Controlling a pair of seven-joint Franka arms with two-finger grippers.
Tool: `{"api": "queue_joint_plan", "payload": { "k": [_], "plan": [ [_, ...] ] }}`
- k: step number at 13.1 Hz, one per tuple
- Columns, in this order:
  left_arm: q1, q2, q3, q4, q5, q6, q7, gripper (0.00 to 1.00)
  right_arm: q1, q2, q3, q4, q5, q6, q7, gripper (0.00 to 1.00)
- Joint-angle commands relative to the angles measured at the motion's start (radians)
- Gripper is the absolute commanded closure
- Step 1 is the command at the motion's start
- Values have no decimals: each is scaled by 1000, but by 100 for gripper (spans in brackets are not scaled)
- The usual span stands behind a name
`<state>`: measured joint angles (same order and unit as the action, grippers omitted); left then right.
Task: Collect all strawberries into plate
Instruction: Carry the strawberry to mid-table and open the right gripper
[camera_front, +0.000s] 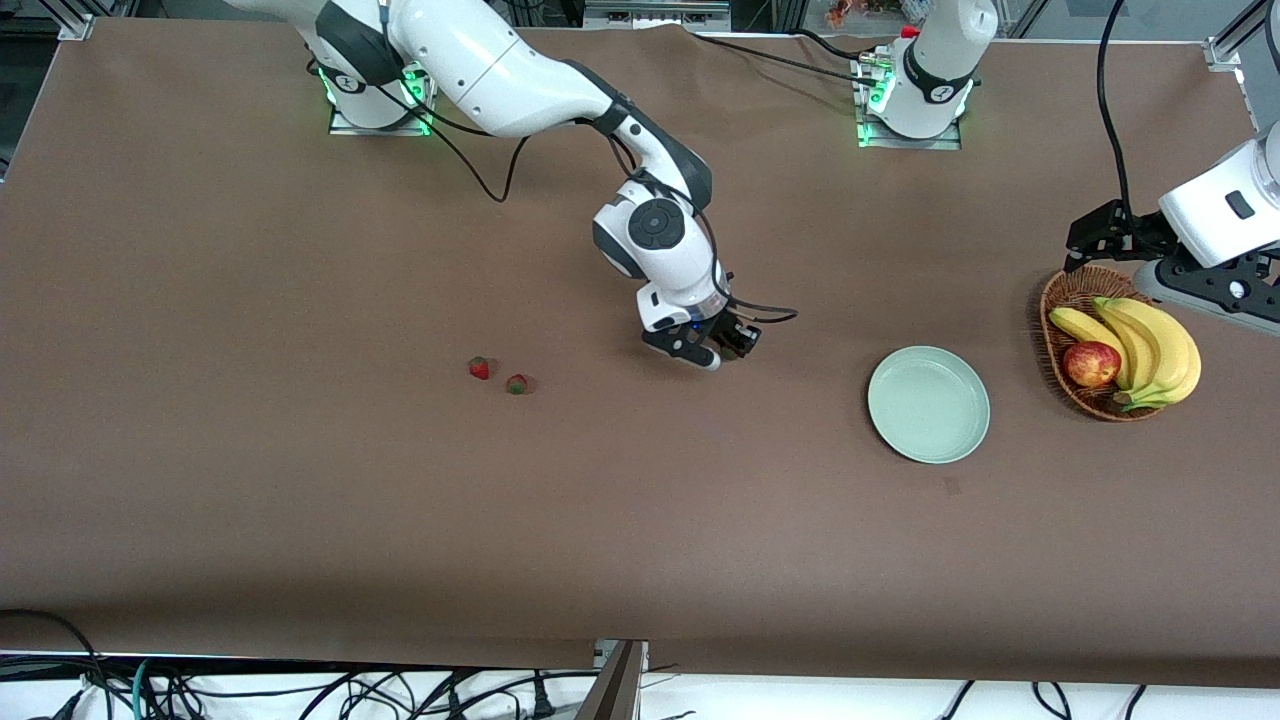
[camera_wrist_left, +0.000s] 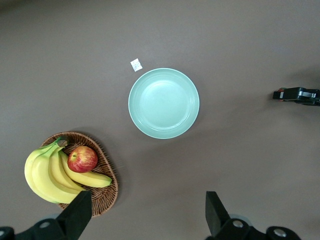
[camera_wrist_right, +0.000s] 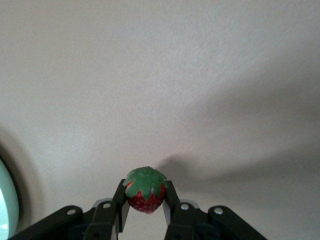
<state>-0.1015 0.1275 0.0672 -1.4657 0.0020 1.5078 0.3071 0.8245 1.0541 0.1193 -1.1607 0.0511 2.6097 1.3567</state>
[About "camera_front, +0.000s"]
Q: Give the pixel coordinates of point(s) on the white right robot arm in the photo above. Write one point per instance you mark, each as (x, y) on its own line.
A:
(480, 70)

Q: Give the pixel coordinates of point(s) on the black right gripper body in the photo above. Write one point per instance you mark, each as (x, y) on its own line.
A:
(729, 329)

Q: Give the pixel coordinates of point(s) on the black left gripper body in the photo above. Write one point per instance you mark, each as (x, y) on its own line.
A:
(1136, 236)

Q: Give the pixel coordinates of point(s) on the brown metal profile bar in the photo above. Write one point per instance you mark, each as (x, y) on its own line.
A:
(615, 690)

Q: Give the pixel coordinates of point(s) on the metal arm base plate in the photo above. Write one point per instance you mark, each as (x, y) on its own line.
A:
(350, 127)
(910, 144)

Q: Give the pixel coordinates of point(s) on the brown table cover sheet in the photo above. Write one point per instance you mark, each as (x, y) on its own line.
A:
(300, 300)

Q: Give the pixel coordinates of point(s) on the silver metal bracket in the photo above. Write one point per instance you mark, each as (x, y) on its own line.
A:
(603, 652)

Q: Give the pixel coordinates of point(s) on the pale green round plate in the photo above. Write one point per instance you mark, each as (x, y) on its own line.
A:
(928, 405)

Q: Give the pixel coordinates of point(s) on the yellow banana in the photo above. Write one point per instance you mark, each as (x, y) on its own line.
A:
(1140, 345)
(1180, 360)
(1080, 325)

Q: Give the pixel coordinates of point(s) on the grey metal rail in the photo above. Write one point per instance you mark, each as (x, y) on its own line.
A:
(650, 15)

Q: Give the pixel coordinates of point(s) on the aluminium corner bracket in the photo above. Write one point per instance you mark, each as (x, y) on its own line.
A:
(78, 28)

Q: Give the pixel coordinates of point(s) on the brown wicker basket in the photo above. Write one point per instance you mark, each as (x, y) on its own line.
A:
(1052, 340)

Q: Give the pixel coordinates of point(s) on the red strawberry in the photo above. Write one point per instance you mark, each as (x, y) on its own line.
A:
(516, 384)
(479, 368)

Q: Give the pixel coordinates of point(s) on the red apple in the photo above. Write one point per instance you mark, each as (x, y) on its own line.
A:
(1092, 364)

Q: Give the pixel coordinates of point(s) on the orange toy figures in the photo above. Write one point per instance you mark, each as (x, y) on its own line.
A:
(840, 12)

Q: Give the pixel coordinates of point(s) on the aluminium frame profile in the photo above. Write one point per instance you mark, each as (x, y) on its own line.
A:
(1225, 50)

